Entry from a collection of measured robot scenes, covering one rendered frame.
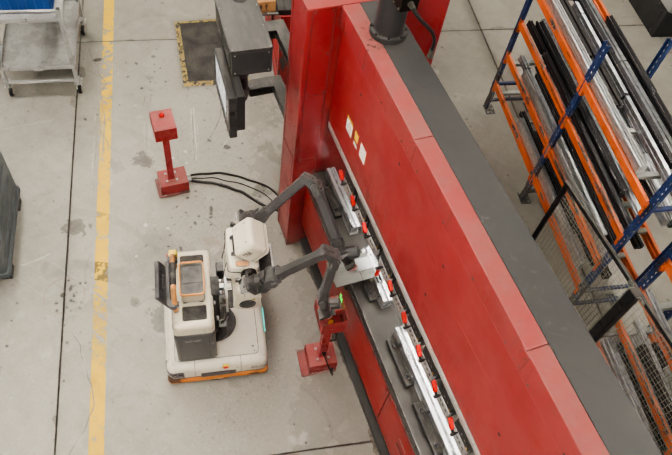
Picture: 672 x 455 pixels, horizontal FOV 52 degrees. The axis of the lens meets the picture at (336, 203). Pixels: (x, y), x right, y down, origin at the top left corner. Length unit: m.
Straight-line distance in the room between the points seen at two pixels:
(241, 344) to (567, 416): 2.61
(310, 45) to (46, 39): 3.30
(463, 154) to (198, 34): 4.30
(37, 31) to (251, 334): 3.43
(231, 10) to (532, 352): 2.59
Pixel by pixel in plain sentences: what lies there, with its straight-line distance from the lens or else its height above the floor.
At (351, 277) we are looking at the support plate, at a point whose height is 1.00.
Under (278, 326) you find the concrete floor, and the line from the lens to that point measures 5.09.
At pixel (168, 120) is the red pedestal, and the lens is 5.15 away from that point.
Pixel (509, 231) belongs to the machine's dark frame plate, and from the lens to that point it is 2.95.
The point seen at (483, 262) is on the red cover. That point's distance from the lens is 2.83.
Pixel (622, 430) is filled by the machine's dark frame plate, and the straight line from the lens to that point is 2.73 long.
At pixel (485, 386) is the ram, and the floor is 1.79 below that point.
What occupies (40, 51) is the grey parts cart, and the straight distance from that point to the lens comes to 6.52.
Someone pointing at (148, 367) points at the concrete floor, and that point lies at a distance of 5.01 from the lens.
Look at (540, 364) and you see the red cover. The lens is 2.70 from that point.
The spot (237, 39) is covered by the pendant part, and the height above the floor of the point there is 1.95.
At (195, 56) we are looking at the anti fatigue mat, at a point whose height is 0.01.
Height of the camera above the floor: 4.61
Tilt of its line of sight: 54 degrees down
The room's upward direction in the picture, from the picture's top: 10 degrees clockwise
